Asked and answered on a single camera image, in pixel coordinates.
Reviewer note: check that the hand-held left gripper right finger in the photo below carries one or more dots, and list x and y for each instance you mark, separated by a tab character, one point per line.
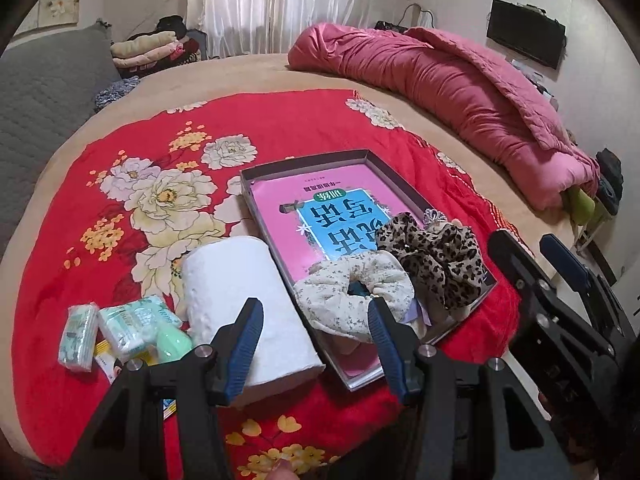
387	350

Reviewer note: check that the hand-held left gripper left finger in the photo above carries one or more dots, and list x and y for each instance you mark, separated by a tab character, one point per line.
247	345

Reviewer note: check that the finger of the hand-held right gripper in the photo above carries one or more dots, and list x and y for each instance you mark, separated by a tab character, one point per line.
565	265
520	270

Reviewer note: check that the white toilet paper roll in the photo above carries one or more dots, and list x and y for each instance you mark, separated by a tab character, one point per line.
235	280

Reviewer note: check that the white floral scrunchie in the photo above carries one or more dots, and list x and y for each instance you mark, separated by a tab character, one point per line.
330	300

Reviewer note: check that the leopard print scrunchie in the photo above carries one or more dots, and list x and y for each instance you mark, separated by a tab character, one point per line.
440	255

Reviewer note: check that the grey shallow box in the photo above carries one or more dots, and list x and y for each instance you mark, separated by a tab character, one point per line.
305	161

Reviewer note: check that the person's left hand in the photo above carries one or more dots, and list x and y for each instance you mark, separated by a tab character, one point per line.
282	471

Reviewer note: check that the green cushion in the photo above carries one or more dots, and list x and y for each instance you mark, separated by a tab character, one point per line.
581	205

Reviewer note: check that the green bottle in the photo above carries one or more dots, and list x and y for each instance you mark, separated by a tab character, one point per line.
172	345

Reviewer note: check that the dark bag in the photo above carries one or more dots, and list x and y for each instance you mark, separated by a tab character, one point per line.
610	175

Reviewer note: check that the small clear-wrapped trinket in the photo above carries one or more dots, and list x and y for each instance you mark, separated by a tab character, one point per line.
435	216

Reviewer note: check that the light green tissue packet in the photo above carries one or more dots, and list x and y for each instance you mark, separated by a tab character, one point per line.
132	322

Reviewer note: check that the yellow packet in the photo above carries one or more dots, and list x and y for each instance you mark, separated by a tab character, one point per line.
107	360

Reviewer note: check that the pink book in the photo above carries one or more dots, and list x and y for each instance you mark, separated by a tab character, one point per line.
280	200

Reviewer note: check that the teal printed tissue packet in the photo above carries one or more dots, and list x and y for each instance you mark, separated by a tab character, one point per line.
77	335

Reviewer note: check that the pink red duvet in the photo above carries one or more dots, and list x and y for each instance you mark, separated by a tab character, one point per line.
450	85

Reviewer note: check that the red floral blanket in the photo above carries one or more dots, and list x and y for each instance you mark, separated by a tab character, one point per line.
75	185

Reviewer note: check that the beige bed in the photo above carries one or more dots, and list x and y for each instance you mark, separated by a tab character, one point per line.
225	72

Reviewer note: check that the blue knitted cloth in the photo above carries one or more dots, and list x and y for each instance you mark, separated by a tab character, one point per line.
115	92

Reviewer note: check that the dark red garment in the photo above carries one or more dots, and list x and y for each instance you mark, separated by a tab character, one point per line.
190	52

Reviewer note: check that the pink folded garment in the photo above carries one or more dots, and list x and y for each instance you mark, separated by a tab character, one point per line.
145	59

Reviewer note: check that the beige folded garment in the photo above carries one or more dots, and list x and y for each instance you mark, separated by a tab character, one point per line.
140	42

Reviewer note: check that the grey quilted cushion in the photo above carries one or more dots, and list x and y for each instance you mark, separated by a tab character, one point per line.
45	90

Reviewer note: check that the black garment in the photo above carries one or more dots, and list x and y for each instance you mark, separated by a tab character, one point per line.
170	25

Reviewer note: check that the white curtain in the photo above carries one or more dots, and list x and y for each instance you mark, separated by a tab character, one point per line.
250	5

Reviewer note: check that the black wall television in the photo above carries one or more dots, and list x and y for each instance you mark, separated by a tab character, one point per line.
525	35

